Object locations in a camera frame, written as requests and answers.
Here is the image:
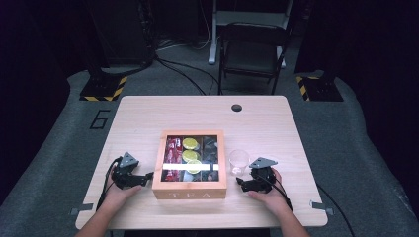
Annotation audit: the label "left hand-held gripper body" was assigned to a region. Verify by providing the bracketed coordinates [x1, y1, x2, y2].
[112, 151, 140, 191]

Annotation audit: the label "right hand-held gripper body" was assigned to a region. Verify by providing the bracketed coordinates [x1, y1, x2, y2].
[248, 157, 279, 194]

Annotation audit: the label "wooden tea box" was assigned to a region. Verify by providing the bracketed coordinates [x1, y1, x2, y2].
[151, 128, 228, 200]

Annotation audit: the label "person's left hand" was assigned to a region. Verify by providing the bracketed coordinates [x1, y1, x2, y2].
[104, 166, 143, 209]

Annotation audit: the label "person's right hand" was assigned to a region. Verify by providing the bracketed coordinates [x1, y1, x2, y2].
[248, 167, 291, 214]

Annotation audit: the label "clear plastic cup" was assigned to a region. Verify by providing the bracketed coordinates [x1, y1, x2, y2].
[228, 149, 251, 177]

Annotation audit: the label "dark tea bag packet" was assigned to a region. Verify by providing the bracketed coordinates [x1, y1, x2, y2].
[202, 136, 219, 163]
[202, 170, 219, 182]

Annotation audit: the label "red sachet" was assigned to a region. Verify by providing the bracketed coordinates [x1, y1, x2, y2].
[173, 136, 184, 164]
[162, 136, 176, 182]

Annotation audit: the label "yellow-lid capsule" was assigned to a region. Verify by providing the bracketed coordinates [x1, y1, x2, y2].
[182, 137, 200, 151]
[186, 159, 203, 176]
[182, 149, 199, 163]

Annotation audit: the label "striped black stand base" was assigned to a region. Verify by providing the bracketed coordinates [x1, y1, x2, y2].
[79, 74, 128, 103]
[294, 75, 344, 103]

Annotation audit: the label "black folding chair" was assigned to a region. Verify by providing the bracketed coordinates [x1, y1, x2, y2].
[216, 22, 291, 97]

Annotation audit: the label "left hand-held gripper cable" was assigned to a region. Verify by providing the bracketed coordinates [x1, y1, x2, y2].
[96, 157, 123, 211]

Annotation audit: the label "hand-held gripper cable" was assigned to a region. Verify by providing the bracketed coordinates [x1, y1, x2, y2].
[256, 172, 293, 211]
[96, 157, 123, 211]

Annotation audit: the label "right hand-held gripper cable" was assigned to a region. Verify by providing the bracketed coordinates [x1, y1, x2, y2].
[256, 172, 293, 211]

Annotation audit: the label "grey table edge bracket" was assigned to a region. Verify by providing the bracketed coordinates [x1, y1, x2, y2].
[69, 202, 95, 216]
[309, 200, 334, 216]

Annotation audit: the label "black cable beside table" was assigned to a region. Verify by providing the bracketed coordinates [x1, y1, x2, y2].
[315, 185, 357, 237]

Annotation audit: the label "black floor cables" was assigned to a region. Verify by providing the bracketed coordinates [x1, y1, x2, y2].
[153, 55, 222, 97]

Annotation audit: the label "white floor cables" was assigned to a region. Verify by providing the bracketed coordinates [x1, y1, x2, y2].
[156, 0, 212, 52]

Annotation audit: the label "white desk frame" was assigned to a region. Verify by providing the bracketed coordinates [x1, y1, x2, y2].
[208, 0, 294, 69]

